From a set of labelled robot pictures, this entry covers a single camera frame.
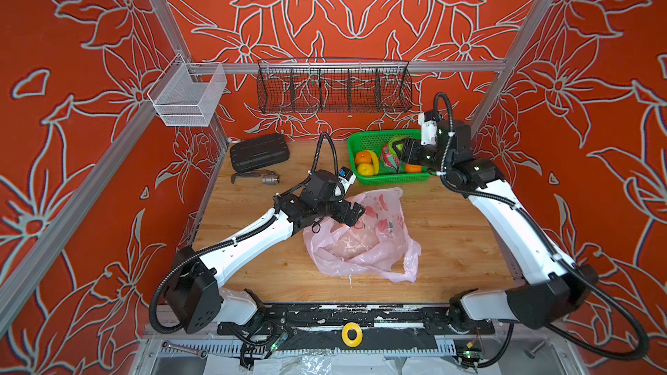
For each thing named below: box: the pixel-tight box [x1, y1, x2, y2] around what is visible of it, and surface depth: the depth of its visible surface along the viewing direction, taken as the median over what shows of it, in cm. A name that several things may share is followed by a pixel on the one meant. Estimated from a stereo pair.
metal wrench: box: [161, 340, 209, 360], surface depth 71 cm
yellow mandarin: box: [356, 163, 375, 177], surface depth 103 cm
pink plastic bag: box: [303, 187, 422, 283], surface depth 77 cm
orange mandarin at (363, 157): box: [355, 151, 372, 165], surface depth 112 cm
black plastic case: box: [230, 133, 291, 174], surface depth 110 cm
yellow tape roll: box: [341, 322, 364, 349], surface depth 71 cm
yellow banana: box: [365, 149, 380, 176], surface depth 110 cm
